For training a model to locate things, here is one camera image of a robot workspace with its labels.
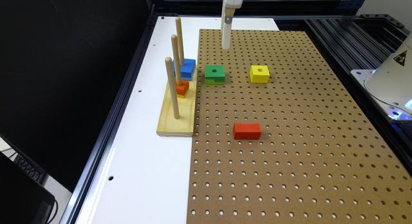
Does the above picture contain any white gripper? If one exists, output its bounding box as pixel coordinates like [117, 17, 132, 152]
[221, 0, 243, 50]

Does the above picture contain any green block with hole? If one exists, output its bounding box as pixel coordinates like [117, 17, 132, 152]
[205, 65, 225, 84]

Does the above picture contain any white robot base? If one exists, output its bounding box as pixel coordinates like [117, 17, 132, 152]
[351, 35, 411, 121]

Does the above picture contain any yellow block with hole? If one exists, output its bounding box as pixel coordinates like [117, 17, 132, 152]
[250, 65, 270, 83]

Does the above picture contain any blue block on peg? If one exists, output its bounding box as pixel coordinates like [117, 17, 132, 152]
[180, 59, 196, 81]

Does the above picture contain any orange block on peg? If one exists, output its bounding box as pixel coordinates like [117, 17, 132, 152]
[175, 80, 189, 98]

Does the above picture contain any red rectangular block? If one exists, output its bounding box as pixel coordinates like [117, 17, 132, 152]
[233, 123, 261, 140]

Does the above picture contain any rear wooden peg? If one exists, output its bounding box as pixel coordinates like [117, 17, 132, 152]
[175, 16, 185, 66]

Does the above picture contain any wooden peg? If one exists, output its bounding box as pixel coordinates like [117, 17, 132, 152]
[165, 57, 180, 119]
[175, 16, 185, 66]
[171, 34, 182, 86]

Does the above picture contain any middle wooden peg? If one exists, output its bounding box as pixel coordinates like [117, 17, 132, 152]
[171, 34, 182, 86]

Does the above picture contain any front wooden peg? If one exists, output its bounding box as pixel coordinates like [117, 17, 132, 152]
[165, 57, 180, 119]

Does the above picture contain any wooden peg base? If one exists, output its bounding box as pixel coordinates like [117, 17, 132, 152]
[156, 76, 198, 138]

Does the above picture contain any brown pegboard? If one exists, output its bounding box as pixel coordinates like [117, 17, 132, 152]
[187, 29, 411, 223]

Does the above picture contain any black monitor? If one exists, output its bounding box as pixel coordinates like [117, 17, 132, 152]
[0, 154, 54, 224]

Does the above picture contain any black aluminium frame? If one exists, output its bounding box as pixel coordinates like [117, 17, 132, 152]
[61, 0, 411, 223]

